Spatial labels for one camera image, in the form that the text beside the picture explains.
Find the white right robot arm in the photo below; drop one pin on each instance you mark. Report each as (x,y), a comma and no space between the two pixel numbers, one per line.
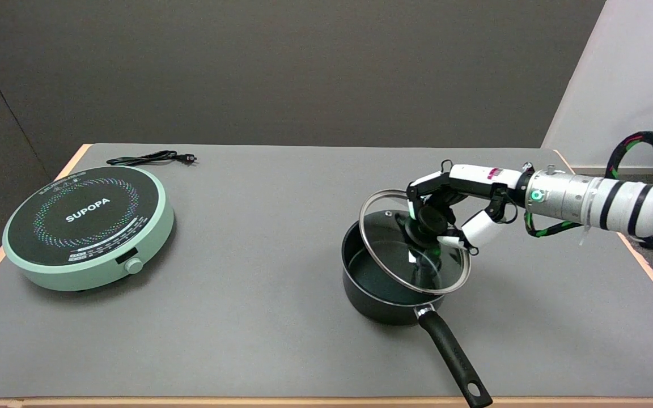
(587,198)

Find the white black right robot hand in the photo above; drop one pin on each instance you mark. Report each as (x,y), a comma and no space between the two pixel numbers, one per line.
(474,175)

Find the grey table mat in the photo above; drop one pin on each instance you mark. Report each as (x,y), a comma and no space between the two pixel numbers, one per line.
(247,317)

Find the green round induction cooker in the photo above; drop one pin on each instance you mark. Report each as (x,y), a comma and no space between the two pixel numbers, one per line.
(88,226)

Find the glass pot lid black knob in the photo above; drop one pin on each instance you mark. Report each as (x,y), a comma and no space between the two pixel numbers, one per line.
(383,238)

